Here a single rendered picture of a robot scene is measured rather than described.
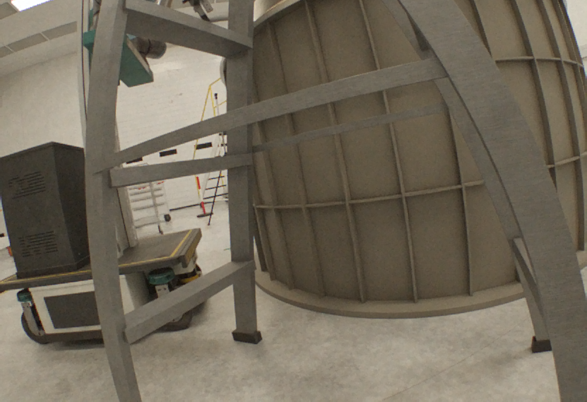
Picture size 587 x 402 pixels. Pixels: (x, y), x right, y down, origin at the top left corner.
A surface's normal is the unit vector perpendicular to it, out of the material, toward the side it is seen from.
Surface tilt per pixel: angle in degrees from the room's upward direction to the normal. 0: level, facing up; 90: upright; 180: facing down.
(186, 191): 90
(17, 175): 90
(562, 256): 87
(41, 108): 90
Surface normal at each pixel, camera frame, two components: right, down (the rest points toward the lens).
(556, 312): -0.47, 0.08
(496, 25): -0.04, 0.06
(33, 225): 0.19, 0.01
